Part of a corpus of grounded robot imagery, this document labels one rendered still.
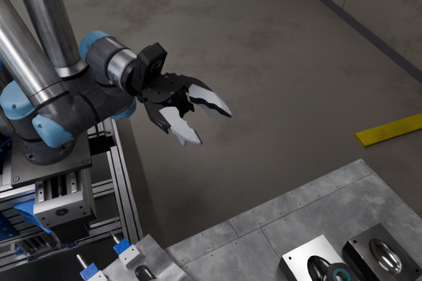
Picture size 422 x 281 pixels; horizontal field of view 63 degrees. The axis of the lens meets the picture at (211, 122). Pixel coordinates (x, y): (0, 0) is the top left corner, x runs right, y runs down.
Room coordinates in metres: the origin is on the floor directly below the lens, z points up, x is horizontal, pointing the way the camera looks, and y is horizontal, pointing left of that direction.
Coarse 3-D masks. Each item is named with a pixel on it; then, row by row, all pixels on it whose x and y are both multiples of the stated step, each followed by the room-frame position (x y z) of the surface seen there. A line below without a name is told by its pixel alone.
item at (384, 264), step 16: (352, 240) 0.45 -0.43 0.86; (368, 240) 0.45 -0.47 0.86; (384, 240) 0.45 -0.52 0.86; (352, 256) 0.42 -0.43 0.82; (368, 256) 0.40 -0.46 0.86; (384, 256) 0.41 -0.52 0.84; (400, 256) 0.40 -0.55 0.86; (368, 272) 0.36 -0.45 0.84; (384, 272) 0.35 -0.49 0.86; (400, 272) 0.35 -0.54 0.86; (416, 272) 0.35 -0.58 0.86
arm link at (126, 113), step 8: (96, 80) 0.56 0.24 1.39; (96, 88) 0.55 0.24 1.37; (104, 88) 0.55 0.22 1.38; (112, 88) 0.54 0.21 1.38; (120, 88) 0.55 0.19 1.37; (88, 96) 0.53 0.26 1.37; (96, 96) 0.53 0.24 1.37; (104, 96) 0.54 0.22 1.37; (112, 96) 0.54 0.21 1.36; (120, 96) 0.55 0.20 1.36; (128, 96) 0.56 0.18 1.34; (96, 104) 0.52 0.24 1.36; (104, 104) 0.52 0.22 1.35; (112, 104) 0.53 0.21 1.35; (120, 104) 0.54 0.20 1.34; (128, 104) 0.56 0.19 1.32; (104, 112) 0.51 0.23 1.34; (112, 112) 0.53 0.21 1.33; (120, 112) 0.54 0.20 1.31; (128, 112) 0.55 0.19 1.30
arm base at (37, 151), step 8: (24, 144) 0.62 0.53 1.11; (32, 144) 0.61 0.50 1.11; (40, 144) 0.61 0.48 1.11; (64, 144) 0.65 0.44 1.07; (72, 144) 0.66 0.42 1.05; (24, 152) 0.62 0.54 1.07; (32, 152) 0.61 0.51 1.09; (40, 152) 0.60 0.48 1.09; (48, 152) 0.61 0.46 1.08; (56, 152) 0.62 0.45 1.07; (64, 152) 0.63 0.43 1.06; (32, 160) 0.60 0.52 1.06; (40, 160) 0.60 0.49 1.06; (48, 160) 0.60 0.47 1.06; (56, 160) 0.61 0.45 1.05
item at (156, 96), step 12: (132, 72) 0.49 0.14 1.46; (156, 84) 0.46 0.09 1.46; (168, 84) 0.46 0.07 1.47; (180, 84) 0.45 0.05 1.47; (144, 96) 0.44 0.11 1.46; (156, 96) 0.43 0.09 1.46; (168, 96) 0.43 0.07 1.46; (180, 96) 0.44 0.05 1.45; (180, 108) 0.45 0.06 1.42; (192, 108) 0.46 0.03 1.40; (168, 132) 0.42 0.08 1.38
